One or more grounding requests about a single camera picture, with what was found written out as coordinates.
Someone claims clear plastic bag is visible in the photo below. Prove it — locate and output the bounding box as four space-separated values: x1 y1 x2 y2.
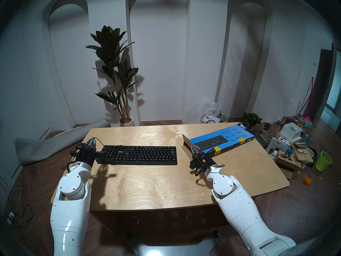
204 98 222 120

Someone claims white printed carton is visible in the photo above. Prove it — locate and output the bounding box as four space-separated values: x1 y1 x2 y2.
274 138 291 152

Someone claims blue cardboard keyboard box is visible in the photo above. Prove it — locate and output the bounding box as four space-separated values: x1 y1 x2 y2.
182 122 257 155

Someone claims dark open door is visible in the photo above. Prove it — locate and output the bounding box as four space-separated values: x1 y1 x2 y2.
309 49 333 121

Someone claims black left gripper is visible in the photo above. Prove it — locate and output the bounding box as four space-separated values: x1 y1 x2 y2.
70 137 105 165

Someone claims small bushy potted plant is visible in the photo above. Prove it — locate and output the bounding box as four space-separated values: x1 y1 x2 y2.
242 112 263 133

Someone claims white box appliance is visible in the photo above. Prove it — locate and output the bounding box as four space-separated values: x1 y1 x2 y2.
280 122 303 142

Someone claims brown cardboard box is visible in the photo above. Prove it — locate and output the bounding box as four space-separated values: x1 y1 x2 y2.
274 150 303 180

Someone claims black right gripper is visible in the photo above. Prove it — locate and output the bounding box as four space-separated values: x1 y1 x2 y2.
189 145 217 171

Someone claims tall dark green plant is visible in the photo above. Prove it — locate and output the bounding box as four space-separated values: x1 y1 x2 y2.
85 25 139 120

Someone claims wooden cutting board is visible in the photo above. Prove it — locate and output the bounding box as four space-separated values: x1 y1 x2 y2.
290 141 314 163

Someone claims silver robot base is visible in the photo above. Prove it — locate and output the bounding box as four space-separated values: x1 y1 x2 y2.
125 230 220 256

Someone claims green plastic waste basket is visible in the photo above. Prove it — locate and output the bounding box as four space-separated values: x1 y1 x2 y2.
315 151 333 172

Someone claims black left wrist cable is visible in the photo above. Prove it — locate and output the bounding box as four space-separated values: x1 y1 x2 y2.
63 159 78 174

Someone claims metal dish rack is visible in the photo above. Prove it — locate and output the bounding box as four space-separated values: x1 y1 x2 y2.
256 133 273 147

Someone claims black computer keyboard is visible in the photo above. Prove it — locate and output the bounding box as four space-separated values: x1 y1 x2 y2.
96 145 178 166

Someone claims woven wire basket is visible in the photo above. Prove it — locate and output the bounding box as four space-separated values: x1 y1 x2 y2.
200 113 229 124

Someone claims teal cloth pile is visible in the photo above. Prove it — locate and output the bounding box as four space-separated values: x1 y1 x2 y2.
296 115 312 128

